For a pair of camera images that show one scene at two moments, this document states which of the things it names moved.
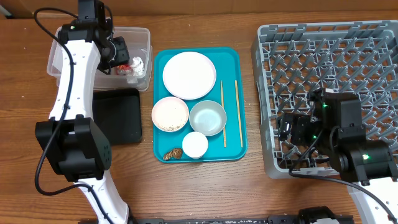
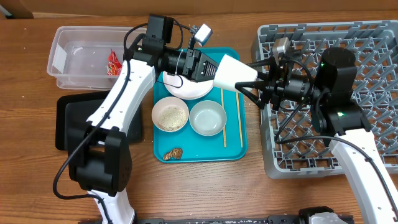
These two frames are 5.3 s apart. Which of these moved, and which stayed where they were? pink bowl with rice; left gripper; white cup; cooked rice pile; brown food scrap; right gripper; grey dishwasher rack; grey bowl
Moved: left gripper; right gripper; white cup
Stayed: grey dishwasher rack; grey bowl; pink bowl with rice; cooked rice pile; brown food scrap
